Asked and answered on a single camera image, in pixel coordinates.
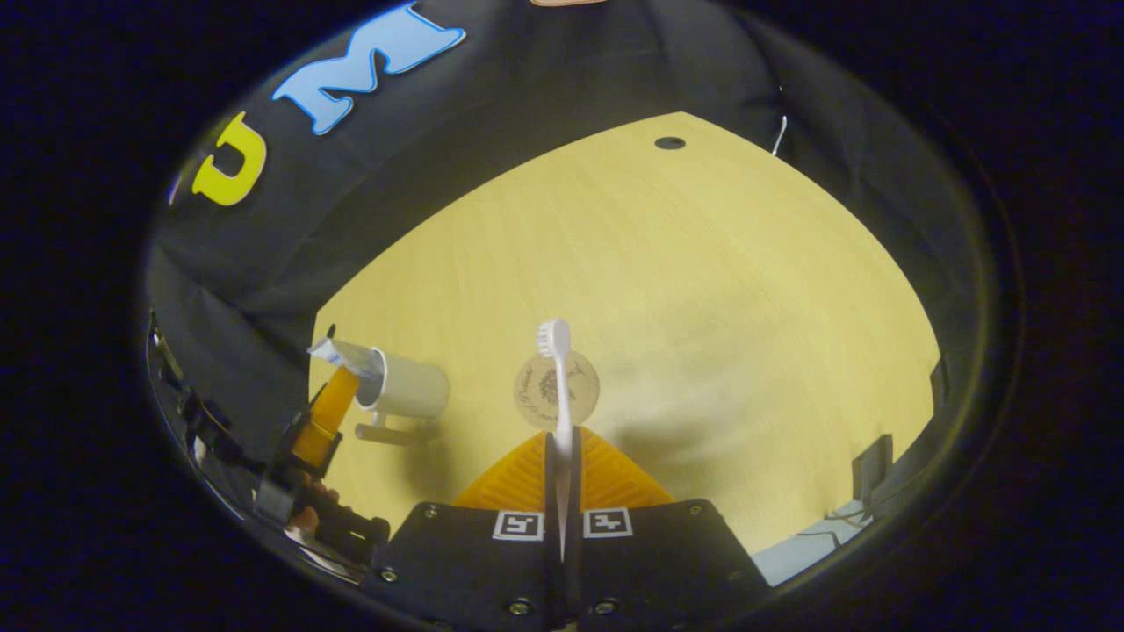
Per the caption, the round wooden coaster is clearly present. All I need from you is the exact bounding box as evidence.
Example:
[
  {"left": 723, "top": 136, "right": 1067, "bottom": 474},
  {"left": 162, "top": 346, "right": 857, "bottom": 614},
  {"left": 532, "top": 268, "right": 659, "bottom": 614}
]
[{"left": 514, "top": 351, "right": 601, "bottom": 431}]

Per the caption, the wooden desktop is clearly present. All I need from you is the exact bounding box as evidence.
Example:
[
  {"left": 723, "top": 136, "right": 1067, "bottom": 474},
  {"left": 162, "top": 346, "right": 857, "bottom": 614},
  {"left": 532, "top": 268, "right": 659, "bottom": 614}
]
[{"left": 307, "top": 111, "right": 942, "bottom": 556}]

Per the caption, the white cup with wooden handle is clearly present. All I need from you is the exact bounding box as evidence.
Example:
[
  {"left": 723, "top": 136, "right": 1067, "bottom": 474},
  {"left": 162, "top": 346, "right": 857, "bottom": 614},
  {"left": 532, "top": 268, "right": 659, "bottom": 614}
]
[{"left": 355, "top": 348, "right": 450, "bottom": 446}]

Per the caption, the white toothbrush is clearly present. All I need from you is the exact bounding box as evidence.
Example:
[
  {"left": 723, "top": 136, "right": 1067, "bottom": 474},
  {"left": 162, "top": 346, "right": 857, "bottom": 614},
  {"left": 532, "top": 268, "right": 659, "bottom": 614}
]
[{"left": 537, "top": 319, "right": 576, "bottom": 563}]

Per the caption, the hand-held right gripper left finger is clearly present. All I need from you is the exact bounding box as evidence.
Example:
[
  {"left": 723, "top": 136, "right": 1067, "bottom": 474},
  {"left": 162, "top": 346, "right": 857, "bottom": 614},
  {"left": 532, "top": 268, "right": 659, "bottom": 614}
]
[{"left": 364, "top": 428, "right": 560, "bottom": 628}]

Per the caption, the white toothpaste tube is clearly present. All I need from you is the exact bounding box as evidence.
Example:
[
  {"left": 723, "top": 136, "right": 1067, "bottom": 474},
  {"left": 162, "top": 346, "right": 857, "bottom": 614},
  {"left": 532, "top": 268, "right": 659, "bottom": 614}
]
[{"left": 307, "top": 338, "right": 385, "bottom": 380}]

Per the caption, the black backdrop cloth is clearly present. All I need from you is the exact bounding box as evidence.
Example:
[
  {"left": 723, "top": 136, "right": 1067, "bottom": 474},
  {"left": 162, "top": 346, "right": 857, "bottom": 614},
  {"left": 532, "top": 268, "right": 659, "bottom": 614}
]
[{"left": 145, "top": 0, "right": 993, "bottom": 492}]

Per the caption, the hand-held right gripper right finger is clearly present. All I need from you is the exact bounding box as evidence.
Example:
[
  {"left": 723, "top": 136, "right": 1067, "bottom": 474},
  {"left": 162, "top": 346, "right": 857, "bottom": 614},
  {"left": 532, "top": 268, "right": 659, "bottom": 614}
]
[{"left": 569, "top": 427, "right": 774, "bottom": 628}]

